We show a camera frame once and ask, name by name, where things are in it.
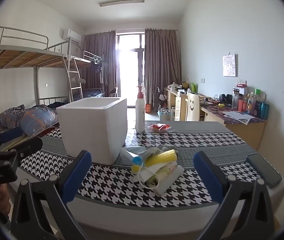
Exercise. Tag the printed paper sheets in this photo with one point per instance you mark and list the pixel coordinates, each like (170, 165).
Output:
(239, 117)

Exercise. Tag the cartoon wall poster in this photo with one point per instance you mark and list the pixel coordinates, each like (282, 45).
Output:
(230, 65)

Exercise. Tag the black headphones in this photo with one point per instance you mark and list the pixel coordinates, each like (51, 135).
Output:
(225, 99)

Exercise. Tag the dark blue folded quilt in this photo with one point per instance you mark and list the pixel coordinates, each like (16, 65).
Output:
(93, 93)

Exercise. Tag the white air conditioner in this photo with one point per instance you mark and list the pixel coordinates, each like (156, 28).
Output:
(72, 35)

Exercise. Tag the black folding chair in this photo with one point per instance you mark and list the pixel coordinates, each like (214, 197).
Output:
(113, 93)

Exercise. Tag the wooden chair smiley face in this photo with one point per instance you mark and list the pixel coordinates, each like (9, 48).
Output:
(193, 107)

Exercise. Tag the orange bag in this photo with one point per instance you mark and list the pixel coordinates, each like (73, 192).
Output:
(149, 108)

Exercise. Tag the glass balcony door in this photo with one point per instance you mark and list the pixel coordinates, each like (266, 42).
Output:
(130, 67)

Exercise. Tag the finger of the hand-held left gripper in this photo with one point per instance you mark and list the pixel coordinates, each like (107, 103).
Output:
(9, 133)
(30, 145)

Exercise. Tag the white foam box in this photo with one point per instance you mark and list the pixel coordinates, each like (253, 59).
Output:
(94, 130)

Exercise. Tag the black trolley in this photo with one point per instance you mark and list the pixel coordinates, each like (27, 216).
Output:
(158, 96)

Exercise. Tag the grey patterned bedding bundle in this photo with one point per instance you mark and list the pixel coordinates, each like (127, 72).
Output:
(10, 117)

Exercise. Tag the white wall socket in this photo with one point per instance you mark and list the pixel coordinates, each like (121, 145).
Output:
(243, 82)

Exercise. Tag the red snack packet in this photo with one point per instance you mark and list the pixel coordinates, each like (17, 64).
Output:
(159, 127)

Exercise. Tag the blue and white sock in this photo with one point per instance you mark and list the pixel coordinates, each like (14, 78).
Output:
(135, 160)

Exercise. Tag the blue orange bedding bundle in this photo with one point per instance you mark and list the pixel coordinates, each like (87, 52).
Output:
(38, 121)

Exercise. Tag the white bucket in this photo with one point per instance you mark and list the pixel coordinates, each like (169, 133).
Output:
(164, 115)

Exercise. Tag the green paper bag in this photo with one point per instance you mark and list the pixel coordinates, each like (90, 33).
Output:
(193, 87)

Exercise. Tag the grey metal bunk bed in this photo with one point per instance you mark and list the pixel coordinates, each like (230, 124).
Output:
(19, 55)
(89, 55)

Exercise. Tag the houndstooth table cloth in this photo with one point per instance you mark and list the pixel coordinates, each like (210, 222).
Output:
(207, 142)

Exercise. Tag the ceiling tube light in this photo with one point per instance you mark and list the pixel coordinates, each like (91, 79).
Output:
(122, 2)

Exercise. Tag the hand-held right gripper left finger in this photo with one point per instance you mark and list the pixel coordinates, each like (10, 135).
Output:
(78, 173)

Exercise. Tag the row of toiletry bottles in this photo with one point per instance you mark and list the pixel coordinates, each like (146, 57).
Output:
(255, 107)

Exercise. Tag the dark bedding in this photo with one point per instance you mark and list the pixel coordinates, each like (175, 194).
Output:
(56, 104)

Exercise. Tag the yellow bag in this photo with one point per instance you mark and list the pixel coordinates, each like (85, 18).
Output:
(186, 85)

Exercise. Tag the grey metal bed ladder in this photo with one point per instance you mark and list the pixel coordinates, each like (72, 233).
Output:
(73, 72)

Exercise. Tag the person's left hand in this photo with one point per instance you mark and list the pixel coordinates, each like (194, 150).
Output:
(0, 198)

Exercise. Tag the wooden desk patterned cover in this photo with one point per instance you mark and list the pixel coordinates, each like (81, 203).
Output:
(247, 132)

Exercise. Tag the white lotion bottle red pump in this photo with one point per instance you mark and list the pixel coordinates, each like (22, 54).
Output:
(140, 115)

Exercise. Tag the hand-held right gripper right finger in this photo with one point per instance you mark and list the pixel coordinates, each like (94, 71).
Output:
(207, 175)

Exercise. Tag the yellow foam net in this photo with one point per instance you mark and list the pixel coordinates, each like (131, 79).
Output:
(162, 157)

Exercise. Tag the brown curtain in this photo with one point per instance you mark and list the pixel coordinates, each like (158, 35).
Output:
(99, 62)
(163, 65)

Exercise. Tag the wooden desk with drawers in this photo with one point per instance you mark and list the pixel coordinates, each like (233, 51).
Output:
(178, 102)

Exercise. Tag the dark smartphone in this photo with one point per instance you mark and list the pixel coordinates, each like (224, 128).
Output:
(264, 170)

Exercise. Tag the hanging dark clothes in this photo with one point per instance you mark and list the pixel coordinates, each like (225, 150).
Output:
(99, 71)

